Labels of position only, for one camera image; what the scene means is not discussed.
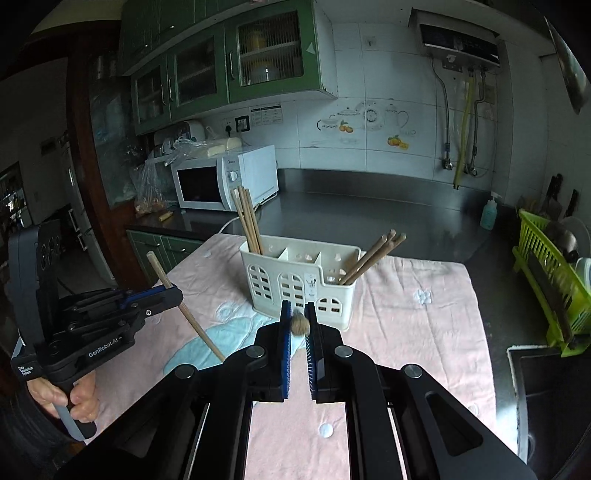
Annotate person's left hand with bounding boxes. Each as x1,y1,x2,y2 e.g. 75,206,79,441
25,369,100,423

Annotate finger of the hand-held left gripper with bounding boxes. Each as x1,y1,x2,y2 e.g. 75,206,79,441
69,296,184,335
76,285,182,311

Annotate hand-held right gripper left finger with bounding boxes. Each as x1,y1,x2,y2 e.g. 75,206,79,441
53,300,294,480

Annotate wall mounted water heater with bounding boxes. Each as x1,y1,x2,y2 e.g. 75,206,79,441
409,9,502,70

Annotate green upper wall cabinets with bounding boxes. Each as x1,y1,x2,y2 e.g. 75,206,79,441
117,0,338,137

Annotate clear plastic bag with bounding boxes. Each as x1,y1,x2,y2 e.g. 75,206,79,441
133,138,218,217

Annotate cream plastic utensil holder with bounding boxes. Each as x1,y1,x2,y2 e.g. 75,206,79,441
239,234,362,330

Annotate yellow gas hose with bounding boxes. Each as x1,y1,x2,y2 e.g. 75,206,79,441
455,76,476,191

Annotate steel flexible water hose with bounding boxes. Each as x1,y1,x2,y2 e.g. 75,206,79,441
431,58,454,171

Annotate green plastic dish rack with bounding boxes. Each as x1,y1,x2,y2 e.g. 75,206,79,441
512,209,591,357

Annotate pink and blue towel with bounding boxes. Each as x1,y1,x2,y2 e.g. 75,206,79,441
85,233,497,480

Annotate white electric kettle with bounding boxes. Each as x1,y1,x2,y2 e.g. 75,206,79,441
178,120,206,145

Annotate long brown wooden chopstick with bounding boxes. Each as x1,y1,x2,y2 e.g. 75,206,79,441
238,186,262,254
245,188,265,254
231,188,259,256
147,251,226,362

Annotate green lower cabinet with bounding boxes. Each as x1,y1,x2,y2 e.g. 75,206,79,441
127,230,204,278

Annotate metal range hood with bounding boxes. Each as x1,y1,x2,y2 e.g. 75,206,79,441
545,18,591,114

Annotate dark kitchen sink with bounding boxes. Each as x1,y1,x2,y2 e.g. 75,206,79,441
507,346,591,467

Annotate teapot wall decal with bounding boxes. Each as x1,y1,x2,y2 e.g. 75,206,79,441
316,104,411,151

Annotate white plate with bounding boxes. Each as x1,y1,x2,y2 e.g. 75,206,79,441
575,256,591,297

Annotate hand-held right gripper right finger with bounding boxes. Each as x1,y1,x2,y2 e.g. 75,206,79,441
304,301,539,480

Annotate person's left forearm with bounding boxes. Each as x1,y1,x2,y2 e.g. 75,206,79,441
0,388,84,467

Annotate teal soap bottle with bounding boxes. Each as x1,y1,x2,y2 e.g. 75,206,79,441
480,193,502,230

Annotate white microwave power cord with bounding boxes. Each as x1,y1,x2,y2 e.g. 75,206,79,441
217,189,279,234

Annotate white microwave oven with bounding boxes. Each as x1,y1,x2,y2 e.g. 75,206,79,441
171,144,280,212

